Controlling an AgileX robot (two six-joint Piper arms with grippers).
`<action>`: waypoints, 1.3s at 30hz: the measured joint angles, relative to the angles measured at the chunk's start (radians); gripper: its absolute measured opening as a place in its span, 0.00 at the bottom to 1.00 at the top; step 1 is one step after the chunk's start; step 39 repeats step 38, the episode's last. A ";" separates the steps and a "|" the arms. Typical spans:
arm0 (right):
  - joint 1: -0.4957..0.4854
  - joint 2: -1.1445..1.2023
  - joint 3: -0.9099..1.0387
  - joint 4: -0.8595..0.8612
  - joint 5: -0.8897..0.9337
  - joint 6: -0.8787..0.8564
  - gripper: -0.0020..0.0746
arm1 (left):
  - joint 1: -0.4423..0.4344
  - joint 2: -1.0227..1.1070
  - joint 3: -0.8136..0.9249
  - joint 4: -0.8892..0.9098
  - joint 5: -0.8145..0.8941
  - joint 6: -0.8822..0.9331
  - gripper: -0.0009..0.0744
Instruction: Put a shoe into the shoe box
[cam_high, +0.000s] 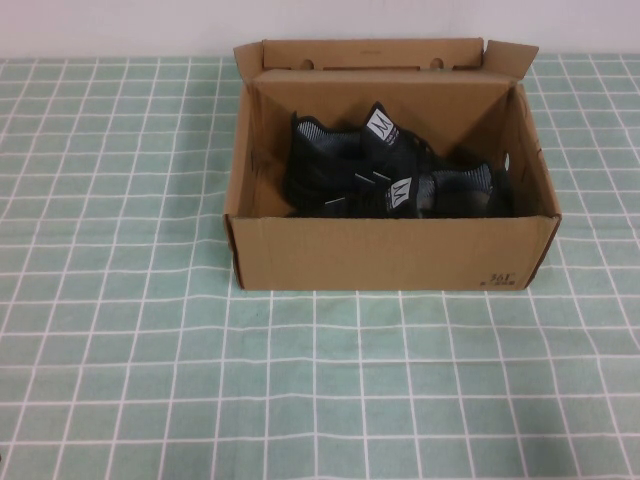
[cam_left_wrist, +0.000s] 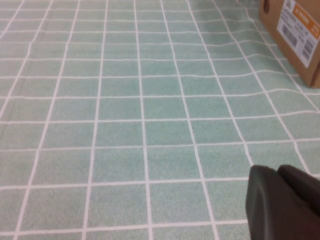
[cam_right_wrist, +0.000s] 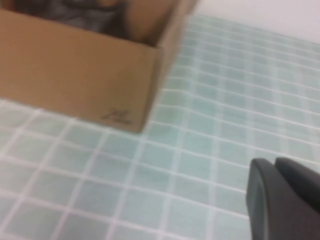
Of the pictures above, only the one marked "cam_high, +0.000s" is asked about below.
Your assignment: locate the black knit sneaker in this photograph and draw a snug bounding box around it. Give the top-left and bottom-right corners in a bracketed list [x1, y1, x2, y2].
[286, 101, 441, 214]
[294, 162, 517, 220]

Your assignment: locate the brown cardboard shoe box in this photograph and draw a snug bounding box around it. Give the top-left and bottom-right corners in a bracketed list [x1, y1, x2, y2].
[224, 38, 564, 291]

